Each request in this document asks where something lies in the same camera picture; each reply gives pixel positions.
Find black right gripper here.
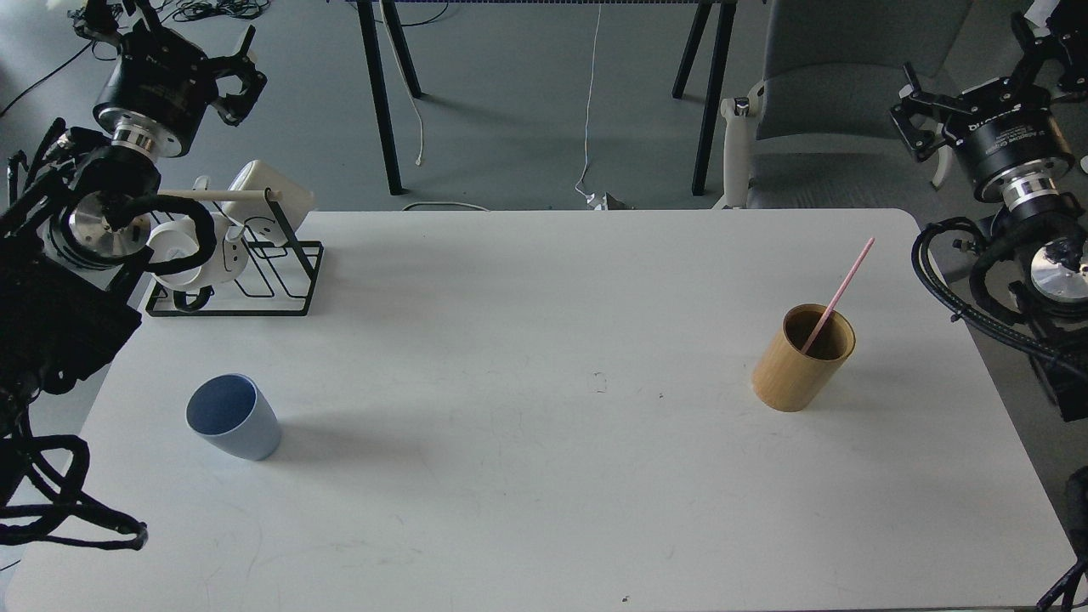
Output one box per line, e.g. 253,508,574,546
890,62,1075,204

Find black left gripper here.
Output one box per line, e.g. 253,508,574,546
92,25,267,156

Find pink chopstick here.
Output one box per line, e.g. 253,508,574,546
801,236,876,355

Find blue cup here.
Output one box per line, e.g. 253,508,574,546
185,374,282,461

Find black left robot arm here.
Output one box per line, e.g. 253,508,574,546
1,3,267,550

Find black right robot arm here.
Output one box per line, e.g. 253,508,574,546
890,65,1085,423

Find grey office chair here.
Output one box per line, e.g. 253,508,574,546
716,1,970,219

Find white square mug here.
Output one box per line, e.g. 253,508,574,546
221,160,316,247

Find black table legs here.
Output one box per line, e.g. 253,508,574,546
355,0,737,197

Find white round mug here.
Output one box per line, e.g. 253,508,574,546
149,212,250,292

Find bamboo cylinder holder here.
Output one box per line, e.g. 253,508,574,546
751,303,856,413

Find black floor cables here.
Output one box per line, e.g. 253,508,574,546
0,0,271,118

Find black wire mug rack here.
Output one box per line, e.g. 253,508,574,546
144,189,324,317

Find white hanging cable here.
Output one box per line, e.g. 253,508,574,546
574,3,609,210

